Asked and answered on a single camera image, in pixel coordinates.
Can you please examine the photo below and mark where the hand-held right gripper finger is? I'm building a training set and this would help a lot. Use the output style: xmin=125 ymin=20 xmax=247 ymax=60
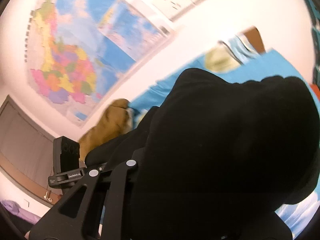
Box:
xmin=28 ymin=159 xmax=139 ymax=240

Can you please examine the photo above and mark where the black garment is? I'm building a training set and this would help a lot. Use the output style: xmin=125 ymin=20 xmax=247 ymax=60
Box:
xmin=85 ymin=67 xmax=320 ymax=240

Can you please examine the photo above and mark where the grey door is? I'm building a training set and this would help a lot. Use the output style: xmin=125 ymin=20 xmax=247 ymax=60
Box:
xmin=0 ymin=95 xmax=63 ymax=203

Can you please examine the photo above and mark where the brown plush toy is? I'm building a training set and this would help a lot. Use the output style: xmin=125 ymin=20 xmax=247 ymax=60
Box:
xmin=79 ymin=99 xmax=135 ymax=162

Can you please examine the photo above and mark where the purple cloth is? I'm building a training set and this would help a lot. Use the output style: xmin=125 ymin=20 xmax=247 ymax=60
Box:
xmin=0 ymin=199 xmax=42 ymax=224

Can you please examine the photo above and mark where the colourful country map poster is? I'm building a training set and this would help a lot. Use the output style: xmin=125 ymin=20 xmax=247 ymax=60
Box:
xmin=24 ymin=0 xmax=138 ymax=128

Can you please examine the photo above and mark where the blue world map poster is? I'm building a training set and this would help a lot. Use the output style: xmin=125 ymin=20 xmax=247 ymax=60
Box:
xmin=97 ymin=0 xmax=173 ymax=64

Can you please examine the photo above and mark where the yellow-green pillow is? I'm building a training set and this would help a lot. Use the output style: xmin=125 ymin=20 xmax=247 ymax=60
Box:
xmin=204 ymin=46 xmax=242 ymax=74

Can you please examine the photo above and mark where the light blue pillow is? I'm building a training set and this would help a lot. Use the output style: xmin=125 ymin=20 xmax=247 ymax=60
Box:
xmin=217 ymin=36 xmax=260 ymax=63

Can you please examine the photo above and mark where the blue bed sheet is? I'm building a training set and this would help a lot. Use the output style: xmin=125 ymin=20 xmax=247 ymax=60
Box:
xmin=131 ymin=47 xmax=320 ymax=239

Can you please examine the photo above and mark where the brown wooden headboard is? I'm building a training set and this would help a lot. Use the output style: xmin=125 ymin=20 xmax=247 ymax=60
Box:
xmin=236 ymin=26 xmax=265 ymax=54

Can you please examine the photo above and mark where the orange cloth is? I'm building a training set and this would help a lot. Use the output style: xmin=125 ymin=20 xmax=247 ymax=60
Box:
xmin=309 ymin=84 xmax=320 ymax=98

